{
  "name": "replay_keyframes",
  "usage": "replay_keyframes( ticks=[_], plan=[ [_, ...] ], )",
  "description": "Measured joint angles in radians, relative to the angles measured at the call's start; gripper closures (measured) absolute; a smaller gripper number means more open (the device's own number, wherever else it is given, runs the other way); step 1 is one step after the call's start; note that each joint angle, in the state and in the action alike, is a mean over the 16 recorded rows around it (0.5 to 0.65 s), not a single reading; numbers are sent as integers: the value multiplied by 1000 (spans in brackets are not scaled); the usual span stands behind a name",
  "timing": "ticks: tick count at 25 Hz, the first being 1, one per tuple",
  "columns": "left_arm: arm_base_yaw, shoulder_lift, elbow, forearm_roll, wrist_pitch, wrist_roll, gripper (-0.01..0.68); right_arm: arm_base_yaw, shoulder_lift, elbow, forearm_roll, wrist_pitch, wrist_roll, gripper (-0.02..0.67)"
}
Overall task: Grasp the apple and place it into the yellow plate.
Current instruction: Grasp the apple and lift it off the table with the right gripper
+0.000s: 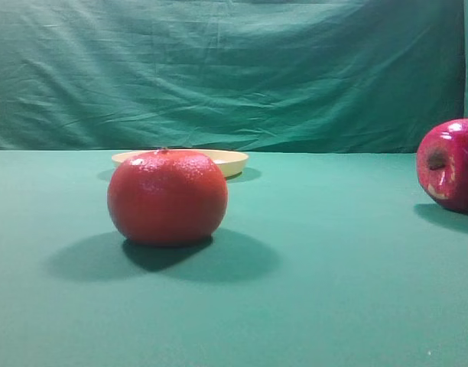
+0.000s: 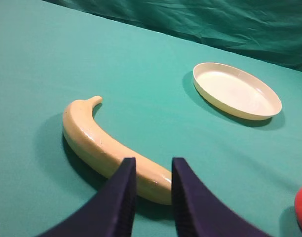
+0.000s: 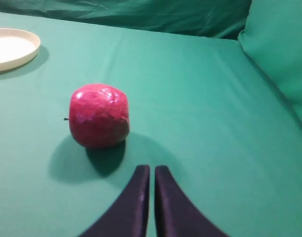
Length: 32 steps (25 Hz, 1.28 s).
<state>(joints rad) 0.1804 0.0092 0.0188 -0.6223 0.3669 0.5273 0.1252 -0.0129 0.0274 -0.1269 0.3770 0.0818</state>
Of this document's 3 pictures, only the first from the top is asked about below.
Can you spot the red-orange tangerine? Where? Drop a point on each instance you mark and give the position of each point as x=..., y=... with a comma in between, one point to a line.
x=167, y=197

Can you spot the green backdrop cloth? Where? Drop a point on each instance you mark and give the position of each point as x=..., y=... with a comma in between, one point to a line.
x=281, y=76

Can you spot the yellow plate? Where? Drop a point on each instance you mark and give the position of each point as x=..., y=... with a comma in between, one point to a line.
x=231, y=163

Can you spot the red apple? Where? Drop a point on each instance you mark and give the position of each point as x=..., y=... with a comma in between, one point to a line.
x=442, y=165

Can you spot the green table cloth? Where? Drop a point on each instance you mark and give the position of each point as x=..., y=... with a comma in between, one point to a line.
x=321, y=260

